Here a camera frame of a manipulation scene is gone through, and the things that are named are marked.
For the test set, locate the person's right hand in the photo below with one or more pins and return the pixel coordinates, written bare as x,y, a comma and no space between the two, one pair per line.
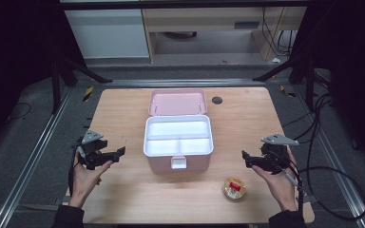
278,186

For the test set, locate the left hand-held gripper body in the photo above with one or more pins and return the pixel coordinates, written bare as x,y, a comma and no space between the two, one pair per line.
93,152

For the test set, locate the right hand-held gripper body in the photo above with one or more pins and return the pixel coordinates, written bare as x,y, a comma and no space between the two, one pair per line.
274,156

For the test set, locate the person's left hand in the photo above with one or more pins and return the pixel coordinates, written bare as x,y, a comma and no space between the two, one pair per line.
85,180

